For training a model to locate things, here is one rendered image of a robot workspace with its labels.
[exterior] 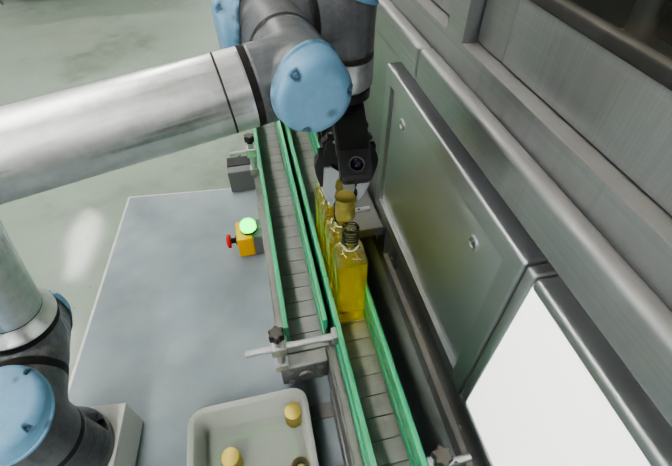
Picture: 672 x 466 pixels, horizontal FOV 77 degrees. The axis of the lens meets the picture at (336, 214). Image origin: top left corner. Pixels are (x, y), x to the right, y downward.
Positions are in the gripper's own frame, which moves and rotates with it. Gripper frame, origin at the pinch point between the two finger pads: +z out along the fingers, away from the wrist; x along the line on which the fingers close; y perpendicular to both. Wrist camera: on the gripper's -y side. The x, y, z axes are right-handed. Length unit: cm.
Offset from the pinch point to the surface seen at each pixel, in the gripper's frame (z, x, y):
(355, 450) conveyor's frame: 29.7, 4.3, -29.8
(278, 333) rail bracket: 16.7, 14.3, -13.0
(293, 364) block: 29.2, 12.6, -13.0
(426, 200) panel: -1.2, -12.8, -4.0
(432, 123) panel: -14.3, -12.5, -1.4
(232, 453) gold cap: 36, 26, -24
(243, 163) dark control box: 34, 20, 58
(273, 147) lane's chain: 30, 10, 58
